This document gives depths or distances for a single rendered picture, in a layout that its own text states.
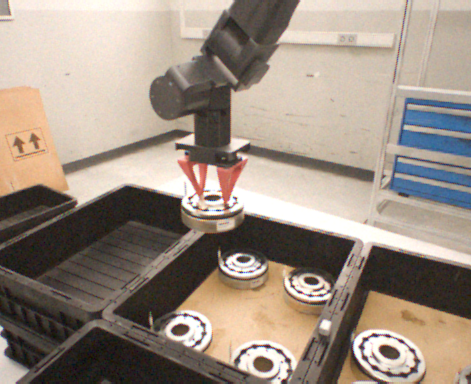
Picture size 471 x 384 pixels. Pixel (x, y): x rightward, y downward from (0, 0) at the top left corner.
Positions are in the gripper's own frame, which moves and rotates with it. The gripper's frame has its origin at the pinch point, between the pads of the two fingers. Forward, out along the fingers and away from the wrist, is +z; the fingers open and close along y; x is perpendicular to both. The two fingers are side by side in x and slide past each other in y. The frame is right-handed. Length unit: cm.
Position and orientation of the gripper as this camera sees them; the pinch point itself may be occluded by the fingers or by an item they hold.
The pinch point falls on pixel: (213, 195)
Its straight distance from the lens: 66.1
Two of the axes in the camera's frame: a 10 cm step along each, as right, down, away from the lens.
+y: 8.7, 2.0, -4.4
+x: 4.8, -3.6, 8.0
